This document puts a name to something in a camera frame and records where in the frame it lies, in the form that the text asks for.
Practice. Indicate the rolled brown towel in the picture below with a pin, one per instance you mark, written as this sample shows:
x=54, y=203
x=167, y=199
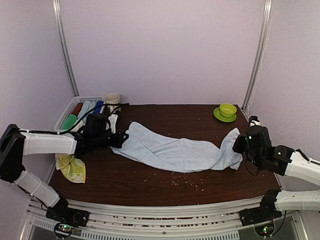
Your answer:
x=77, y=109

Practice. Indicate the aluminium frame post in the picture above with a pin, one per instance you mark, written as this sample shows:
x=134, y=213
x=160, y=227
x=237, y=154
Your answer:
x=63, y=43
x=257, y=64

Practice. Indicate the green cup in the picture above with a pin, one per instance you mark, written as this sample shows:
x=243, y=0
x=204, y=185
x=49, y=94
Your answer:
x=227, y=110

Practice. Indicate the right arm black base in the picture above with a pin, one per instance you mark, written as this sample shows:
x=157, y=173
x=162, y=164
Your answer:
x=257, y=215

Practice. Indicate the rolled light blue towel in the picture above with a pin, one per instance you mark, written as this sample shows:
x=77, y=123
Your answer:
x=84, y=109

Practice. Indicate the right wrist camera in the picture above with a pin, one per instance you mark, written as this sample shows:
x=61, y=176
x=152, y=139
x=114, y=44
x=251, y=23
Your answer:
x=253, y=121

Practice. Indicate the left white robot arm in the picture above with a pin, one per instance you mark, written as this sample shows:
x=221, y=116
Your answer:
x=16, y=143

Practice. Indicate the yellow green patterned towel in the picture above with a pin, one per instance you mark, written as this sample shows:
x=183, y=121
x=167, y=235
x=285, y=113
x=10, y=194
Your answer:
x=72, y=168

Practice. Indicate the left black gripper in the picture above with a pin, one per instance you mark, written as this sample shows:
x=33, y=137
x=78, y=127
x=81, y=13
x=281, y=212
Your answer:
x=120, y=140

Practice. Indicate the rolled green towel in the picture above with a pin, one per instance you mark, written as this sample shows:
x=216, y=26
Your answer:
x=69, y=122

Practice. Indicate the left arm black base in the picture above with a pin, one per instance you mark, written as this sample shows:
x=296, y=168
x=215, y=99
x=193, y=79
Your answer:
x=70, y=216

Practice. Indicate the aluminium front rail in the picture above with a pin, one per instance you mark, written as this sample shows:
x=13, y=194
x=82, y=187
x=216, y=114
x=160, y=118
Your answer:
x=215, y=221

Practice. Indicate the left aluminium frame post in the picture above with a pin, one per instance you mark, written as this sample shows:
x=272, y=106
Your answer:
x=63, y=43

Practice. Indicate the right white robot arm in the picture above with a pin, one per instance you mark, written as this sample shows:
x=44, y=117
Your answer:
x=282, y=160

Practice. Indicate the right aluminium frame post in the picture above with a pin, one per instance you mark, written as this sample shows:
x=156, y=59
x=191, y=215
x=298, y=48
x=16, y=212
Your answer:
x=257, y=64

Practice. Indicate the rolled dark blue towel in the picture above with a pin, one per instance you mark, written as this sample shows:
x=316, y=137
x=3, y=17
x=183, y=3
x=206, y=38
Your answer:
x=98, y=107

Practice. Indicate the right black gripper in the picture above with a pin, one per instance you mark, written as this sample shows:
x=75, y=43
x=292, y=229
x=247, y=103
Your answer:
x=237, y=147

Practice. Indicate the beige ceramic mug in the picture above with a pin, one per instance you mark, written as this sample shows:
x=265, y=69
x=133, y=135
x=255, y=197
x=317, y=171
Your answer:
x=112, y=98

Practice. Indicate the light blue towel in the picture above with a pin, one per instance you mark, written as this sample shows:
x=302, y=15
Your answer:
x=84, y=109
x=178, y=154

